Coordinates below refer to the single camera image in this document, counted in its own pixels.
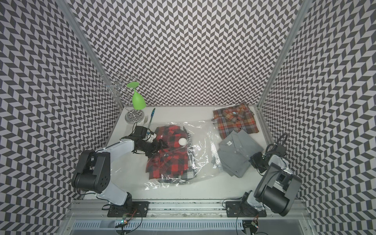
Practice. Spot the red black buffalo plaid shirt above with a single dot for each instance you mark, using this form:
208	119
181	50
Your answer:
170	134

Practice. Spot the electronics board with wires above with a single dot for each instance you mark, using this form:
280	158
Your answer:
129	223
251	227

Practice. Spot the aluminium frame corner post right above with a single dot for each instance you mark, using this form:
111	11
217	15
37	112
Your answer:
285	50

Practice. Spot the white round bag valve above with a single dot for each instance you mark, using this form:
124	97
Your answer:
183	141

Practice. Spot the black white plaid shirt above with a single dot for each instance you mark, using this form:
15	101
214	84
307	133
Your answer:
178	166

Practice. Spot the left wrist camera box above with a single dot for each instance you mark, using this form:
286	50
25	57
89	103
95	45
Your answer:
143	133

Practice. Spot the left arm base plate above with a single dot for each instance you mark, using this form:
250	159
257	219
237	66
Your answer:
137	209

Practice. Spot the right electronics board with wires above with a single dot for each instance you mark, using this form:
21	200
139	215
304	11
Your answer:
251	227

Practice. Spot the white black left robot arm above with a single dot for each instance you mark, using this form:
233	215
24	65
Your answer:
93	170

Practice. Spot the left electronics board with wires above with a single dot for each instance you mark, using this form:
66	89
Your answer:
129	223

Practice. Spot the clear plastic vacuum bag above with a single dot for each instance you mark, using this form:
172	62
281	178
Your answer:
129	172

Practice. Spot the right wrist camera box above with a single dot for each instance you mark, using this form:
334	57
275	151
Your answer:
279	150

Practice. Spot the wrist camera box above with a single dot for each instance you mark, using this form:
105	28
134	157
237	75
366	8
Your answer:
279	150
143	133

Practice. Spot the small clear fork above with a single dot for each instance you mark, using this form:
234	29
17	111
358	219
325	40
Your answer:
145	120

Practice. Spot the aluminium frame right floor rail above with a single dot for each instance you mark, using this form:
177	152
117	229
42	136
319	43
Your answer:
267	126

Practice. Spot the aluminium frame corner post left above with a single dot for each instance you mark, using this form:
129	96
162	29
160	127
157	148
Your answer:
87	47

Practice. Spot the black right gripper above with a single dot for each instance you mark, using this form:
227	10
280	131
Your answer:
254	161

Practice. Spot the green plastic wine glass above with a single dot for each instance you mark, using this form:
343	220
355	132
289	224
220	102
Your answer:
138	101

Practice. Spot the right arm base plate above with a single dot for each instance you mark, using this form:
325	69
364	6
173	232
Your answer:
238	209

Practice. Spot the aluminium front rail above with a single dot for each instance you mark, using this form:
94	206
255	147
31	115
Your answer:
164	209

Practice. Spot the grey shirt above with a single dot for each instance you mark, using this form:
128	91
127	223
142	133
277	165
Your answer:
235	152

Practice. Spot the blue green pen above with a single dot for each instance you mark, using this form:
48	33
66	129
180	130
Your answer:
151	117

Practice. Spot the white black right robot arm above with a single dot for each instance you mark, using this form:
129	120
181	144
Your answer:
266	196

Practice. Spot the aluminium frame corner post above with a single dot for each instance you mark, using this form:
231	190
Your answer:
285	50
87	47

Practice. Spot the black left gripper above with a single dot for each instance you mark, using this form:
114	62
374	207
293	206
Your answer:
155	148

